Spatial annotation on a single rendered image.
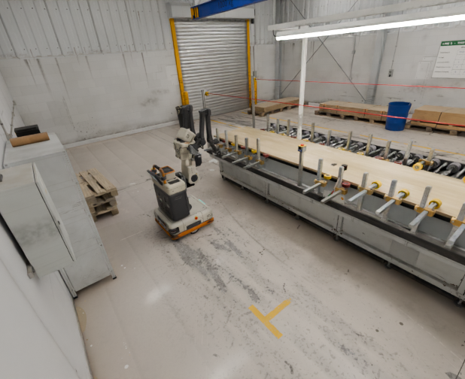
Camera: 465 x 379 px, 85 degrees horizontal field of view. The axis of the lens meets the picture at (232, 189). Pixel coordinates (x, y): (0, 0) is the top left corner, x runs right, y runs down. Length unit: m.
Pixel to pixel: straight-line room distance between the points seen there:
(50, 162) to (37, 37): 6.56
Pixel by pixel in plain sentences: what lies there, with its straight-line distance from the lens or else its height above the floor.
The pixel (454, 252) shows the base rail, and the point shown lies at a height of 0.70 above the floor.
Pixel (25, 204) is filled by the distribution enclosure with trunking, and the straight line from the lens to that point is 1.80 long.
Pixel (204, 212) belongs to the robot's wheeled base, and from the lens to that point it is 3.58.
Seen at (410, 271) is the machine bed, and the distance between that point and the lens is 3.27.
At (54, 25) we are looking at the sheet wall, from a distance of 9.06.
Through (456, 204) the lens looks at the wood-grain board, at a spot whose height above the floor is 0.90.
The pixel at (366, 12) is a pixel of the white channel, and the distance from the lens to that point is 2.94.
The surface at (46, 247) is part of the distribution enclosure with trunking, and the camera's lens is 1.94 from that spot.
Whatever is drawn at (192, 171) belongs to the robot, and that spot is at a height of 0.83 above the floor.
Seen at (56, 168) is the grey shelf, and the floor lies 1.42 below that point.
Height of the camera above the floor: 2.20
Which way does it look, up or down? 28 degrees down
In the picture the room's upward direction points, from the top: 4 degrees counter-clockwise
